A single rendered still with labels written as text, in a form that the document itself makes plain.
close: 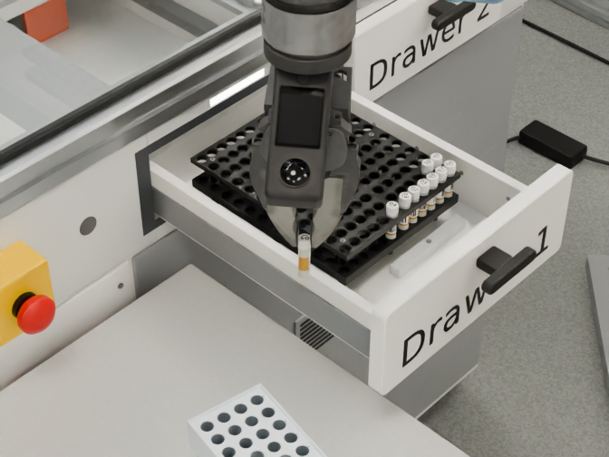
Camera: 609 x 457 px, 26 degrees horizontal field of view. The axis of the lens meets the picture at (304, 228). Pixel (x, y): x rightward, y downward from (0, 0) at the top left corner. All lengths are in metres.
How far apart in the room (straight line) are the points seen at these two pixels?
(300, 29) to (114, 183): 0.40
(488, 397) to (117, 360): 1.11
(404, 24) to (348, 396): 0.49
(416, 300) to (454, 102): 0.64
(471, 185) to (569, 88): 1.70
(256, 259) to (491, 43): 0.63
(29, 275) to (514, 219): 0.47
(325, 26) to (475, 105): 0.86
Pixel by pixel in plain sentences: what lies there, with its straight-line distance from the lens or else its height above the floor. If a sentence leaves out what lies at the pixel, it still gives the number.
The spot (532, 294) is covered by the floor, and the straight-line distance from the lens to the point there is 2.56.
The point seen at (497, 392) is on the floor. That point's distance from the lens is 2.38.
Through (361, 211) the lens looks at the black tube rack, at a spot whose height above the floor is 0.90.
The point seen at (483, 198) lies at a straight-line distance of 1.41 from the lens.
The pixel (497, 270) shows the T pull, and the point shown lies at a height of 0.91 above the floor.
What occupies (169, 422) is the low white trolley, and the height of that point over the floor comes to 0.76.
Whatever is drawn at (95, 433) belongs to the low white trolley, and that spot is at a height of 0.76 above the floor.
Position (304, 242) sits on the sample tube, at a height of 0.98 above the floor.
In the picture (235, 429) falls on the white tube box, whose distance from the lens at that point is 1.27.
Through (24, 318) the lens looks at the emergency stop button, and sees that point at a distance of 1.26.
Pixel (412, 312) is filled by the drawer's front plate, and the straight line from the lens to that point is 1.21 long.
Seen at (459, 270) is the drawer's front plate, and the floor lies 0.91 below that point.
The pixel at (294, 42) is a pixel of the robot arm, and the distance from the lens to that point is 1.02.
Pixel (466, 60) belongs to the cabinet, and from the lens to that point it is 1.79.
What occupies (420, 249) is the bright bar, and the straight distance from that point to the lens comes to 1.36.
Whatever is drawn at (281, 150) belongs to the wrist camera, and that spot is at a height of 1.13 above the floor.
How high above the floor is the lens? 1.76
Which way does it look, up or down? 41 degrees down
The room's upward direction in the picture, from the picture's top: straight up
